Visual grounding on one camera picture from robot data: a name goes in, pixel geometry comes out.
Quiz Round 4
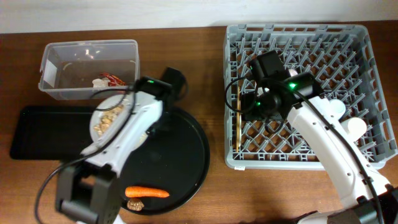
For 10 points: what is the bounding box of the round black tray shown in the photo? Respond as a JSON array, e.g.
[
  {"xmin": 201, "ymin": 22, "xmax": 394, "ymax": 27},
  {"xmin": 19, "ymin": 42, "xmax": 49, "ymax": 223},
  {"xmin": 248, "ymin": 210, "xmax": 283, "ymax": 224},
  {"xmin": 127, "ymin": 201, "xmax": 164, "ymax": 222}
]
[{"xmin": 120, "ymin": 108, "xmax": 210, "ymax": 215}]

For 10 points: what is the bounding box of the cream white cup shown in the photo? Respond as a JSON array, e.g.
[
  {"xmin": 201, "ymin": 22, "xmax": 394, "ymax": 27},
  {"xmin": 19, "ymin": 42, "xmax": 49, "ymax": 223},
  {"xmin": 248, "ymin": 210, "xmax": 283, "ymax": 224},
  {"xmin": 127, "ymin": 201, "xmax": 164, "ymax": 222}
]
[{"xmin": 340, "ymin": 117, "xmax": 367, "ymax": 142}]

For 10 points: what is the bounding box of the grey dishwasher rack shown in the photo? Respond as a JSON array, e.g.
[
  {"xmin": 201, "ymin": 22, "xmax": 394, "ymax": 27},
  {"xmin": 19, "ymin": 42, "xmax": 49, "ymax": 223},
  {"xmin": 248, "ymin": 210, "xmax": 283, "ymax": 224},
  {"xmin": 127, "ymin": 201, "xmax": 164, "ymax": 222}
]
[{"xmin": 223, "ymin": 24, "xmax": 397, "ymax": 170}]

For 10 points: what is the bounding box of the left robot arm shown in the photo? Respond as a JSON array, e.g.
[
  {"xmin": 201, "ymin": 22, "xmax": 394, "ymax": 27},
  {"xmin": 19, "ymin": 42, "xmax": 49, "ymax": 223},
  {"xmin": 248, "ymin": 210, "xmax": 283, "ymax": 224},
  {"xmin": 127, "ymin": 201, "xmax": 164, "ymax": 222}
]
[{"xmin": 54, "ymin": 67, "xmax": 187, "ymax": 223}]

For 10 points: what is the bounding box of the pink bowl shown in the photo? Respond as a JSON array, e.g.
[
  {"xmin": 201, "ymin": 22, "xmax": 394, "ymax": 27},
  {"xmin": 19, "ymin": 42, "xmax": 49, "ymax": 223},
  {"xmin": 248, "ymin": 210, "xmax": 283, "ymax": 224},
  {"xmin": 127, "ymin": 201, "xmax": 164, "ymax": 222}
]
[{"xmin": 287, "ymin": 69, "xmax": 299, "ymax": 77}]

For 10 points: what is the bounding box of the black rectangular tray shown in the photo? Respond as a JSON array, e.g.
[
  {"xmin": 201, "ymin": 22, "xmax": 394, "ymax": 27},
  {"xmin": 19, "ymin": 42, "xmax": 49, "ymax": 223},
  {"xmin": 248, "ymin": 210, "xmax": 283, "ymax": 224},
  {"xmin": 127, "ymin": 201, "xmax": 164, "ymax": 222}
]
[{"xmin": 9, "ymin": 106, "xmax": 94, "ymax": 161}]

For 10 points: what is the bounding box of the peanut shells and rice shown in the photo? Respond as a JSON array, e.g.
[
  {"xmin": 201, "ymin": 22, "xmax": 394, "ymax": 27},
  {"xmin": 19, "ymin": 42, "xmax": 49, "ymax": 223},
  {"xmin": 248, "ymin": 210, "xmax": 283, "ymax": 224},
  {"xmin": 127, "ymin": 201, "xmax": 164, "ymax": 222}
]
[{"xmin": 93, "ymin": 105, "xmax": 124, "ymax": 136}]

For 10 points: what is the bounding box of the red snack wrapper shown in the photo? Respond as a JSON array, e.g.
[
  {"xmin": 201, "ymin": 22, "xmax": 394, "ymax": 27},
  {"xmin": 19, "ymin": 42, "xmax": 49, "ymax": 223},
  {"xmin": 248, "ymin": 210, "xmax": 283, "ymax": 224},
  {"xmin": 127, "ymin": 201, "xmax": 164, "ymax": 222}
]
[{"xmin": 99, "ymin": 73, "xmax": 127, "ymax": 86}]

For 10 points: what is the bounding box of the clear plastic bin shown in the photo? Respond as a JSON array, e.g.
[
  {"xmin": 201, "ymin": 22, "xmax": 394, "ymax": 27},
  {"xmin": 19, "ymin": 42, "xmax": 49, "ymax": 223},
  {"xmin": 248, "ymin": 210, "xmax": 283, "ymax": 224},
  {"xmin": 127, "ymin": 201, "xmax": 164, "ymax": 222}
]
[{"xmin": 38, "ymin": 39, "xmax": 140, "ymax": 100}]

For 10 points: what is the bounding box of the grey plate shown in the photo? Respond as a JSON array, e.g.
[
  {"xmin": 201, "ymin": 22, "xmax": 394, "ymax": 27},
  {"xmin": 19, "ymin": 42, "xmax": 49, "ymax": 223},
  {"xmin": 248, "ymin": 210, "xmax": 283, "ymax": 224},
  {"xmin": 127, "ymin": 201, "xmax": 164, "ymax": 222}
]
[{"xmin": 89, "ymin": 94, "xmax": 150, "ymax": 147}]

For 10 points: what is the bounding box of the wooden chopstick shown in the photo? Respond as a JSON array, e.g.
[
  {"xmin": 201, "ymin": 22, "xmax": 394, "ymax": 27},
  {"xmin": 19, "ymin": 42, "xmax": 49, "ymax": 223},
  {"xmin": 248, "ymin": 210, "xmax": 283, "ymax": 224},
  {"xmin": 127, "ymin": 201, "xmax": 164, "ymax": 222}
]
[{"xmin": 236, "ymin": 85, "xmax": 241, "ymax": 152}]

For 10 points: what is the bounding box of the blue cup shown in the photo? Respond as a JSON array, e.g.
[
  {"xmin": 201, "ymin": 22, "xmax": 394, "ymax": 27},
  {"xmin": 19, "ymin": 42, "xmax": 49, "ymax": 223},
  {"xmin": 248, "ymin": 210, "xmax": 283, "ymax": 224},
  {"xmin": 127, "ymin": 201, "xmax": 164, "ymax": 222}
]
[{"xmin": 329, "ymin": 99, "xmax": 346, "ymax": 119}]

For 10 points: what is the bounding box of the orange carrot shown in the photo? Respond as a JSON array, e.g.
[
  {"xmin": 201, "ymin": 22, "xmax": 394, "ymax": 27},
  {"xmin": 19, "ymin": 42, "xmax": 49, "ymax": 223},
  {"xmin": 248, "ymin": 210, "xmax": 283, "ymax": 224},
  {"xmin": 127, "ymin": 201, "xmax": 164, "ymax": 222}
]
[{"xmin": 125, "ymin": 186, "xmax": 170, "ymax": 198}]

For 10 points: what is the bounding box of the brown walnut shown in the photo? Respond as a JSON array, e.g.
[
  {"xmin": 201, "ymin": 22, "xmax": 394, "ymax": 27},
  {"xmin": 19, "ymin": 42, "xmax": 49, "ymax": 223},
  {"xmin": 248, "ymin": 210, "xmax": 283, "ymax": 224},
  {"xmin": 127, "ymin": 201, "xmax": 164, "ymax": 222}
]
[{"xmin": 127, "ymin": 198, "xmax": 144, "ymax": 212}]

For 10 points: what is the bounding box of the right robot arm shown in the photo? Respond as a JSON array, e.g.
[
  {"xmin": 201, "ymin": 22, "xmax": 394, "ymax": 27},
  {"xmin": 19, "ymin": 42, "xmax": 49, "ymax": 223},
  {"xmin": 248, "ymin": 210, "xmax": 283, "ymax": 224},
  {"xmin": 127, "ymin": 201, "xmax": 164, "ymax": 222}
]
[{"xmin": 244, "ymin": 50, "xmax": 397, "ymax": 223}]

